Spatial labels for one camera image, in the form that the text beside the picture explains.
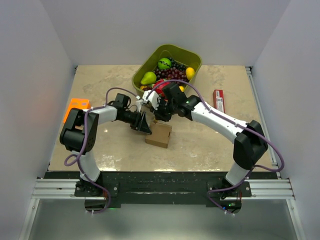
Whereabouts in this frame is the olive green plastic basin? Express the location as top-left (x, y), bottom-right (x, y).
top-left (131, 44), bottom-right (202, 96)

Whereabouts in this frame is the red rectangular carton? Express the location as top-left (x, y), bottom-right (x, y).
top-left (212, 89), bottom-right (225, 113)

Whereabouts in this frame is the brown cardboard express box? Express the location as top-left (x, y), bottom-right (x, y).
top-left (145, 122), bottom-right (172, 149)

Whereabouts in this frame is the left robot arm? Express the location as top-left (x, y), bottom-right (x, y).
top-left (59, 93), bottom-right (152, 196)

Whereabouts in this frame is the orange plastic box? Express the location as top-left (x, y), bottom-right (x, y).
top-left (63, 98), bottom-right (91, 123)

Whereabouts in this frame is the purple cable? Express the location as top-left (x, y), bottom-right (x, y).
top-left (147, 79), bottom-right (286, 217)
top-left (64, 87), bottom-right (141, 215)

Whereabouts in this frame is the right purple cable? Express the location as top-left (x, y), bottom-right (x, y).
top-left (147, 79), bottom-right (286, 217)

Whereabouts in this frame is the green striped ball fruit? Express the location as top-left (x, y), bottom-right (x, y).
top-left (157, 57), bottom-right (172, 70)

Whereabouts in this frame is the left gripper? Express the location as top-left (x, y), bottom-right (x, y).
top-left (119, 109), bottom-right (152, 135)

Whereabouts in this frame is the dark black grape bunch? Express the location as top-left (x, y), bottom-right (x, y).
top-left (167, 57), bottom-right (187, 71)

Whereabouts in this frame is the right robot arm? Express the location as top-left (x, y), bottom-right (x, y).
top-left (143, 82), bottom-right (268, 197)

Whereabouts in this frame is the purple grape bunch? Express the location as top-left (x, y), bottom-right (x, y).
top-left (144, 67), bottom-right (189, 88)

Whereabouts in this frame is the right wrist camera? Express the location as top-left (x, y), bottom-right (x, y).
top-left (142, 90), bottom-right (160, 110)

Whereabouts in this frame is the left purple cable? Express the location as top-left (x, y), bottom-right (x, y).
top-left (64, 87), bottom-right (141, 215)

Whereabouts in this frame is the green pear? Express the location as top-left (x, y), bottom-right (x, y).
top-left (140, 71), bottom-right (157, 85)

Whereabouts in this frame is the yellow lemon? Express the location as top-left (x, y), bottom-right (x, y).
top-left (185, 67), bottom-right (196, 81)

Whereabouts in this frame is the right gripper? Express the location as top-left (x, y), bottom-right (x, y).
top-left (150, 97), bottom-right (177, 122)

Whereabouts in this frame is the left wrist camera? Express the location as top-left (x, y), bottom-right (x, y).
top-left (135, 96), bottom-right (143, 112)

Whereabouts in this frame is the red dragon fruit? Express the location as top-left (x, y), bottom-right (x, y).
top-left (153, 78), bottom-right (170, 97)

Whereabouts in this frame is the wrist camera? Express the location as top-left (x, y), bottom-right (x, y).
top-left (142, 90), bottom-right (160, 110)
top-left (135, 96), bottom-right (143, 112)

